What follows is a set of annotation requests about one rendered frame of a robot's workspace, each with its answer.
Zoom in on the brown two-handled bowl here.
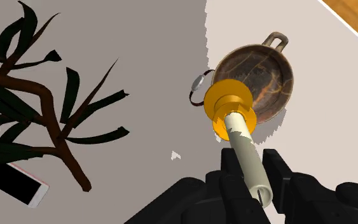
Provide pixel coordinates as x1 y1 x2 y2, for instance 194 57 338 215
210 31 294 125

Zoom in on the brown branch with dark leaves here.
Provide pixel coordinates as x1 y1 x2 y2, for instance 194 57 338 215
0 0 130 193

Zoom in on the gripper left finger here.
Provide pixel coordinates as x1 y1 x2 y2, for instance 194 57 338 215
124 147 271 224

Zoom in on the white smartphone with black screen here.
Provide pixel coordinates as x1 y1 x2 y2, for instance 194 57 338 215
0 151 50 209

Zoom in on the white candle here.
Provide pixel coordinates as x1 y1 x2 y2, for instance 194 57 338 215
203 78 273 208

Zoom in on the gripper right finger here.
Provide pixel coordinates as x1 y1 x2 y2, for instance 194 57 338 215
262 148 358 224

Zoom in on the wristwatch with dark red strap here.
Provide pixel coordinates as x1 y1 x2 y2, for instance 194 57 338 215
188 69 216 107

